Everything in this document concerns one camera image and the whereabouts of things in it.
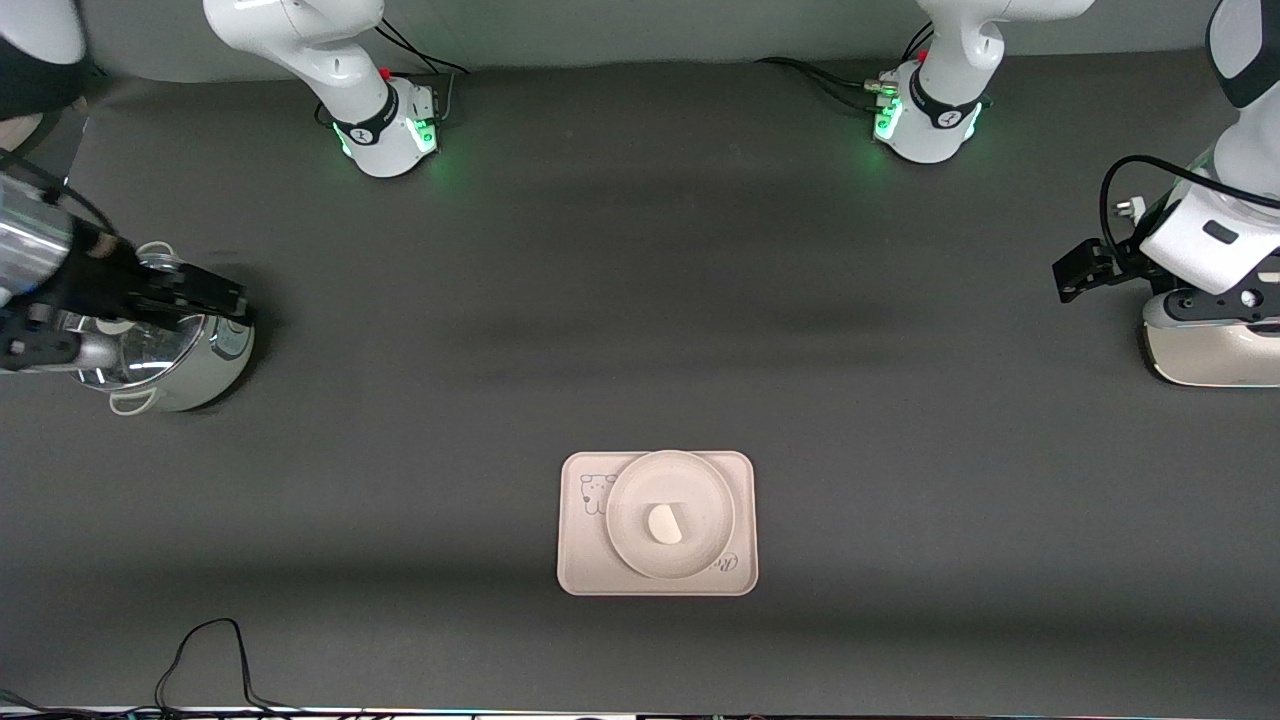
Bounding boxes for round cream plate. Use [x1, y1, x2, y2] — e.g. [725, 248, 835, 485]
[606, 450, 737, 580]

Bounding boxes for cream rectangular rabbit tray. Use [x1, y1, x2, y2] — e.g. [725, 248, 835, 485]
[556, 451, 759, 597]

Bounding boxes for pale green electric pot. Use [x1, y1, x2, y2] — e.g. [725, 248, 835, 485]
[75, 240, 256, 416]

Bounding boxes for cream appliance with dark trim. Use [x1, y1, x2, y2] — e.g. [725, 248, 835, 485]
[1143, 318, 1280, 388]

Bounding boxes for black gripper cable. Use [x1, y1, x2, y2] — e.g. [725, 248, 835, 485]
[1100, 154, 1280, 263]

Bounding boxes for black right arm base cables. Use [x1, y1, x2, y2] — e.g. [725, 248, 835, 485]
[375, 18, 469, 77]

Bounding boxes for black arm base cables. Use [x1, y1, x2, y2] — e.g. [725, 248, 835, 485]
[375, 18, 469, 77]
[755, 20, 936, 116]

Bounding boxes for thin black cable loop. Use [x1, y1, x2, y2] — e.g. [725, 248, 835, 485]
[0, 618, 331, 717]

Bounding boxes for black left arm base cables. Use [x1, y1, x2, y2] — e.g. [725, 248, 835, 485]
[755, 20, 936, 116]

